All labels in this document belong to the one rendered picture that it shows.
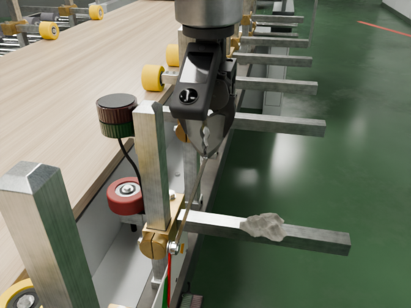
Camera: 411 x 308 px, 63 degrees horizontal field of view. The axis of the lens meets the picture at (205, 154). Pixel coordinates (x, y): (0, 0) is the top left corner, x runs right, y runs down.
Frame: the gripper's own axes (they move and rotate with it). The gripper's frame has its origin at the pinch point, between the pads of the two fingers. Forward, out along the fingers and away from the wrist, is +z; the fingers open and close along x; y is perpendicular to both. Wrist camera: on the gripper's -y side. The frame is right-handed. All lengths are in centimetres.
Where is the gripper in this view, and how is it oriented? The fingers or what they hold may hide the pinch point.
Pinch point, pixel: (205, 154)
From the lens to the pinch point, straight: 54.7
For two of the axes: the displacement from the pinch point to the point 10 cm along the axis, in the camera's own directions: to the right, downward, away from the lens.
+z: 0.0, 8.3, 5.6
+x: -9.8, -1.1, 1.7
